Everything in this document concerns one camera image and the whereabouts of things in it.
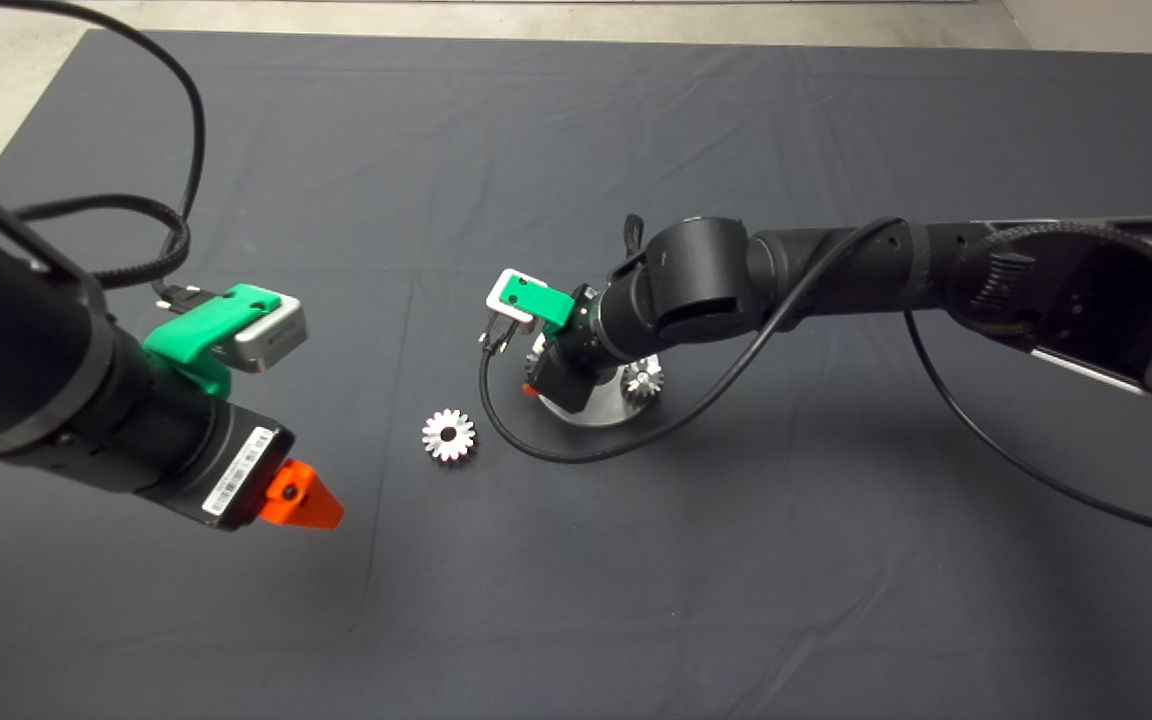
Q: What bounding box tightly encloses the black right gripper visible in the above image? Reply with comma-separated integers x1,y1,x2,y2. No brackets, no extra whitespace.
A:
523,332,627,413

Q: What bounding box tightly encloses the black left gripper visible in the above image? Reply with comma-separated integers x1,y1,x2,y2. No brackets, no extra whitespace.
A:
66,365,345,531

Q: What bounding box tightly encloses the large steel gear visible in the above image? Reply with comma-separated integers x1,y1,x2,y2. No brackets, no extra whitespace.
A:
421,408,477,465

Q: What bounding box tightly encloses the small steel gear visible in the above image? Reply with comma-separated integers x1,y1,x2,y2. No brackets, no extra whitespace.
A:
624,356,665,401

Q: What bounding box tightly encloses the round metal plate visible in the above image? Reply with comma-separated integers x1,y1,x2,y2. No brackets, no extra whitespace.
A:
538,350,659,429

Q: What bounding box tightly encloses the dark grey table cloth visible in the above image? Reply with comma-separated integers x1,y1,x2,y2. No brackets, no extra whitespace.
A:
0,30,1152,720

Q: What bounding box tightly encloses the thin black right camera cable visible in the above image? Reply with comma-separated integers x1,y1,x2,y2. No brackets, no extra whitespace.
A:
479,217,1152,547

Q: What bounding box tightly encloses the thin black camera cable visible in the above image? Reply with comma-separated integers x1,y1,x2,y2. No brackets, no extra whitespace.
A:
0,0,217,311
479,217,1152,547

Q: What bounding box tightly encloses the green right camera mount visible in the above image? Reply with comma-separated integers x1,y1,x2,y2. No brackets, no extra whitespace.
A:
496,275,575,329

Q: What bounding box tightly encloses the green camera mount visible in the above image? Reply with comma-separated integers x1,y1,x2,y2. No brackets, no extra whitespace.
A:
496,275,575,329
143,284,282,399

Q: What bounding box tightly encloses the grey right camera box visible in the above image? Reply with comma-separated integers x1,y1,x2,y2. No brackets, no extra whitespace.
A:
485,268,547,336

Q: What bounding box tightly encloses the grey camera box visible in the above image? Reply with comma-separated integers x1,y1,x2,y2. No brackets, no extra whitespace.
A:
231,297,308,374
485,268,547,336

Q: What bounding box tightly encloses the grey left camera box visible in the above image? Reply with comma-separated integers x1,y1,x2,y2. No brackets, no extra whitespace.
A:
231,297,308,374

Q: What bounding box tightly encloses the green left camera mount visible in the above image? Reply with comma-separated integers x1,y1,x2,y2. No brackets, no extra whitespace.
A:
143,284,282,399

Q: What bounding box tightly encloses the braided black left arm cable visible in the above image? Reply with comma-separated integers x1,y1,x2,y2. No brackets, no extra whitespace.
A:
11,193,192,291

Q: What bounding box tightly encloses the braided black arm cable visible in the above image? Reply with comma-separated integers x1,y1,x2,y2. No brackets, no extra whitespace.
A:
951,222,1152,336
11,193,192,291

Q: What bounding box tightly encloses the thin black left camera cable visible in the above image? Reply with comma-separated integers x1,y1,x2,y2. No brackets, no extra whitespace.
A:
0,0,217,311

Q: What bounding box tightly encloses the braided black right arm cable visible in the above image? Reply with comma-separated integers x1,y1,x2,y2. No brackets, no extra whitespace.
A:
951,222,1152,336

